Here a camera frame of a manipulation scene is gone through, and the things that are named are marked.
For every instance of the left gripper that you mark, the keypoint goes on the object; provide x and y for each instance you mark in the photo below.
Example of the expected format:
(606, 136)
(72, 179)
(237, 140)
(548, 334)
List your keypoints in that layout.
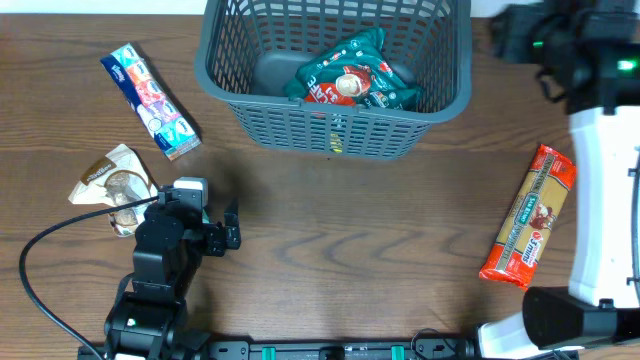
(213, 232)

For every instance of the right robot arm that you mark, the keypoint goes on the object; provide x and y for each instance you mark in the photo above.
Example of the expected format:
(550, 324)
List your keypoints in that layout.
(590, 49)

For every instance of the green coffee bag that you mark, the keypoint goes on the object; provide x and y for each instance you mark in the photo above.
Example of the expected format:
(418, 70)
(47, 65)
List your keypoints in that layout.
(354, 72)

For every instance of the beige snack pouch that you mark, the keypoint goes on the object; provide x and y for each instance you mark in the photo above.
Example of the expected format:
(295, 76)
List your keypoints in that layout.
(116, 179)

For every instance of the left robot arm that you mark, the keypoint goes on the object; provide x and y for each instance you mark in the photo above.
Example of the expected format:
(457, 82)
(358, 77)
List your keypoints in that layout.
(149, 316)

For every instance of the Kleenex tissue pack strip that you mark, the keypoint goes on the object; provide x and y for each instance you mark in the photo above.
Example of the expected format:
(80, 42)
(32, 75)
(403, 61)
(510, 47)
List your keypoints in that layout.
(166, 125)

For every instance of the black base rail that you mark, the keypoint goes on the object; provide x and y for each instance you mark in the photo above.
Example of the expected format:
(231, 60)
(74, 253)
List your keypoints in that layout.
(425, 348)

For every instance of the grey plastic basket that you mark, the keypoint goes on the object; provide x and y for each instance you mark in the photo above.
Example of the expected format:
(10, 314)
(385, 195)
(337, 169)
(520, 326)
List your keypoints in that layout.
(249, 50)

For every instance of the orange spaghetti pack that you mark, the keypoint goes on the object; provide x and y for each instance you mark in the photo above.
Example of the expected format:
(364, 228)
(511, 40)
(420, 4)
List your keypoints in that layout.
(526, 230)

